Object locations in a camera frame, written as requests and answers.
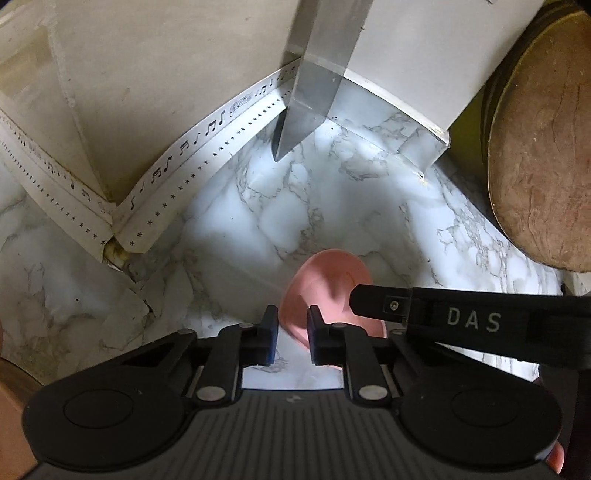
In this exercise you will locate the small pink dish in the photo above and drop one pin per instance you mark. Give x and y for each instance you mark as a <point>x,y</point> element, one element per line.
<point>332,286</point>

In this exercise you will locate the round wooden cutting board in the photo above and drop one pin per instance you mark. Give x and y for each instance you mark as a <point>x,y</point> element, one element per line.
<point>545,161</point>

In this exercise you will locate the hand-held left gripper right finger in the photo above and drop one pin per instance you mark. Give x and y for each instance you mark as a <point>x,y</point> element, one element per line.
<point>316,341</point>

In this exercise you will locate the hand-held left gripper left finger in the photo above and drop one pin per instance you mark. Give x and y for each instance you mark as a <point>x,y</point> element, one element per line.
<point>270,339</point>

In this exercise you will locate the person's right hand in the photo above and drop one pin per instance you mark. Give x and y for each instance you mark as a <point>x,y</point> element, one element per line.
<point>557,459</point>

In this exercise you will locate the white printed edge tape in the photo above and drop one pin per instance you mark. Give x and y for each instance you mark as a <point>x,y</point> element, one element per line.
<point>184,152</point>

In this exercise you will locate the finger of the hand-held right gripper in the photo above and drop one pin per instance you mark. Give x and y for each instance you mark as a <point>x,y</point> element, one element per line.
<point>383,304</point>

